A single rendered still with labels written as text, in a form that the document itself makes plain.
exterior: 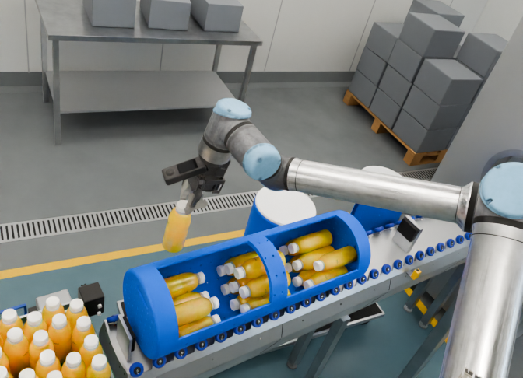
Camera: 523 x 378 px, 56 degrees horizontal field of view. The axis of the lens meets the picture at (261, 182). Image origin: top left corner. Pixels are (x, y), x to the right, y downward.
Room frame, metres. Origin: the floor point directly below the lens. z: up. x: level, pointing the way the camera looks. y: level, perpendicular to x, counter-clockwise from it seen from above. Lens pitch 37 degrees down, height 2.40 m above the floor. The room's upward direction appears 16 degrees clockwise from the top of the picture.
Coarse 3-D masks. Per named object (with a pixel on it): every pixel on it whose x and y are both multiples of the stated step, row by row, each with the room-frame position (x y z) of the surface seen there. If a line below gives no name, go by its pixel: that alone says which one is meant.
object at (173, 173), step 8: (192, 160) 1.08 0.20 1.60; (200, 160) 1.08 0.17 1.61; (168, 168) 1.05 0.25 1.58; (176, 168) 1.05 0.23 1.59; (184, 168) 1.05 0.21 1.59; (192, 168) 1.05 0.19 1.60; (200, 168) 1.05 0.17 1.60; (168, 176) 1.02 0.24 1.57; (176, 176) 1.02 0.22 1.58; (184, 176) 1.03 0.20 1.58; (192, 176) 1.05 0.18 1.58; (168, 184) 1.01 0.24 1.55
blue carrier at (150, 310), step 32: (288, 224) 1.41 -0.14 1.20; (320, 224) 1.60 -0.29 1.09; (352, 224) 1.48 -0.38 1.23; (192, 256) 1.10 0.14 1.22; (224, 256) 1.29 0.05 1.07; (288, 256) 1.46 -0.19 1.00; (128, 288) 0.99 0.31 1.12; (160, 288) 0.94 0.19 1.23; (288, 288) 1.33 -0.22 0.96; (320, 288) 1.25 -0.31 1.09; (128, 320) 0.97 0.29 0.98; (160, 320) 0.86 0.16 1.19; (224, 320) 0.98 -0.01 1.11; (160, 352) 0.83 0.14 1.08
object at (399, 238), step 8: (408, 216) 1.84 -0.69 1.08; (400, 224) 1.82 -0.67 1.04; (408, 224) 1.80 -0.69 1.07; (416, 224) 1.80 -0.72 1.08; (400, 232) 1.81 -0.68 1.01; (408, 232) 1.78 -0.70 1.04; (416, 232) 1.77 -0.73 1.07; (400, 240) 1.81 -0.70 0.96; (408, 240) 1.77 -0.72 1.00; (408, 248) 1.77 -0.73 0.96
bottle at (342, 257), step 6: (348, 246) 1.48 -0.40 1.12; (330, 252) 1.41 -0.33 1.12; (336, 252) 1.42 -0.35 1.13; (342, 252) 1.43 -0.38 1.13; (348, 252) 1.44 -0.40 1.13; (354, 252) 1.45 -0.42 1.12; (324, 258) 1.37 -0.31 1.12; (330, 258) 1.37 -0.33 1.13; (336, 258) 1.38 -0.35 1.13; (342, 258) 1.40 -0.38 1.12; (348, 258) 1.42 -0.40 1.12; (354, 258) 1.44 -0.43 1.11; (324, 264) 1.35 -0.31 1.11; (330, 264) 1.36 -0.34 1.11; (336, 264) 1.37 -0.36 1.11; (342, 264) 1.39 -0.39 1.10; (324, 270) 1.35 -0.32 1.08; (330, 270) 1.36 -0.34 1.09
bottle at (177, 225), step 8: (176, 208) 1.07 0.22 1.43; (168, 216) 1.07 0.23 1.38; (176, 216) 1.05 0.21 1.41; (184, 216) 1.06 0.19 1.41; (168, 224) 1.06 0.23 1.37; (176, 224) 1.05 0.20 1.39; (184, 224) 1.06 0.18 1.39; (168, 232) 1.05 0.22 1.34; (176, 232) 1.05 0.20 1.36; (184, 232) 1.06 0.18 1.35; (168, 240) 1.05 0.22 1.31; (176, 240) 1.05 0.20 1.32; (184, 240) 1.08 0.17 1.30; (168, 248) 1.05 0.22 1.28; (176, 248) 1.06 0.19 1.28
